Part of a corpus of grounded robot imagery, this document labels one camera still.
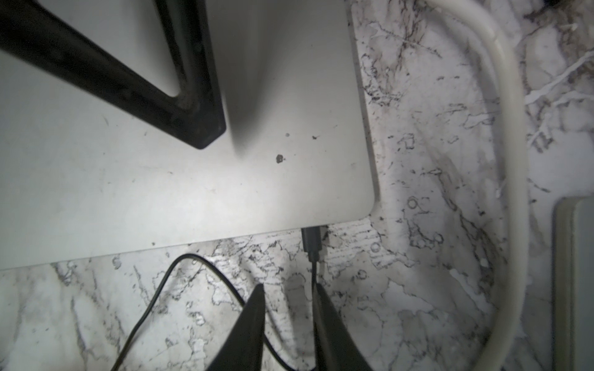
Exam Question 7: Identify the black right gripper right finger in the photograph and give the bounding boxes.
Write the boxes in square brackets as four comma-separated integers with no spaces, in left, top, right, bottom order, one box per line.
[312,284,371,370]

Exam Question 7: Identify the grey back laptop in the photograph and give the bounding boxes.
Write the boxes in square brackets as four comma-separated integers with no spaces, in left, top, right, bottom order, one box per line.
[553,196,593,370]

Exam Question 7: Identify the black cable of teal charger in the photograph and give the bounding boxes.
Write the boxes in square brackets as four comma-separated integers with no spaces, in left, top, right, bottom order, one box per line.
[108,224,326,371]

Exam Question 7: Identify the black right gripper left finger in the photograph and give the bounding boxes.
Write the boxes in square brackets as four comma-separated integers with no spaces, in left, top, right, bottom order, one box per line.
[207,284,265,370]

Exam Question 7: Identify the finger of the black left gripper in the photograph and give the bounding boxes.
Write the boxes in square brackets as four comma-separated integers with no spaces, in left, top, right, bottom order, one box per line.
[1,1,227,149]

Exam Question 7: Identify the white cord of orange strip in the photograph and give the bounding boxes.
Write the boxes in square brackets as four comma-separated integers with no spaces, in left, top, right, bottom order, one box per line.
[424,0,531,371]

